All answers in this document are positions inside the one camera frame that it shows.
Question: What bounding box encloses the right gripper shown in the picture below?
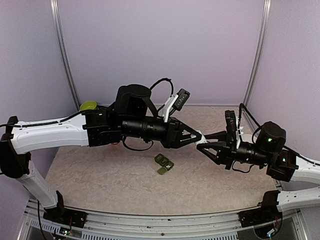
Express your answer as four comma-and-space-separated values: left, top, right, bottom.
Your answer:
197, 130, 272, 171

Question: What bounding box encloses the white bottle cap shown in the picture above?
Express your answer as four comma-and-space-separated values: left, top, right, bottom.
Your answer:
190, 130, 203, 141

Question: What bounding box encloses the green pill organizer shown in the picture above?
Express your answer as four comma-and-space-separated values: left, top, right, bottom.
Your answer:
154, 153, 174, 175

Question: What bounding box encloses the small white pill bottle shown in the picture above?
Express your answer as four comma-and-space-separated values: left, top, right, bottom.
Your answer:
195, 135, 208, 146

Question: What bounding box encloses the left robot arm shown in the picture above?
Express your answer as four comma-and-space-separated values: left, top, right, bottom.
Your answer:
0, 84, 202, 223

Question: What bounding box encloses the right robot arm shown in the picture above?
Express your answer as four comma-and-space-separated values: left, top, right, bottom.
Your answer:
196, 121, 320, 222

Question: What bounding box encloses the white bowl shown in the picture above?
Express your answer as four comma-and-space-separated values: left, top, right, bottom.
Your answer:
239, 134, 254, 148

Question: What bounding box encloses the lime green bowl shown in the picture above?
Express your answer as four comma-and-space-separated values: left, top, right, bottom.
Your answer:
79, 101, 98, 111

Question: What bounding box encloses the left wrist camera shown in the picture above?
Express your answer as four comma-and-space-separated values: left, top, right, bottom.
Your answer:
158, 88, 191, 123

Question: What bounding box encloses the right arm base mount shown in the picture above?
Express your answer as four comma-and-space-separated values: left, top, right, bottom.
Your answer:
238, 208, 283, 228

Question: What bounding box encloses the front aluminium rail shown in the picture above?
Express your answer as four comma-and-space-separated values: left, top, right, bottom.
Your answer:
17, 198, 308, 240

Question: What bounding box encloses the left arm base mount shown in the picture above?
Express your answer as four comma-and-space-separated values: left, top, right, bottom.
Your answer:
43, 208, 87, 229

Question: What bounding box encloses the right aluminium frame post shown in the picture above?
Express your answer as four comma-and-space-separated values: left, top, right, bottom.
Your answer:
243, 0, 272, 106

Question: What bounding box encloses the aluminium frame post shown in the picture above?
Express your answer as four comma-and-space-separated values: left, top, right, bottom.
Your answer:
243, 0, 272, 106
50, 0, 81, 110

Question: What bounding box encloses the left aluminium frame post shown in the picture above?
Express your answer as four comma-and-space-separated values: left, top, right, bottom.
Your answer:
50, 0, 81, 110

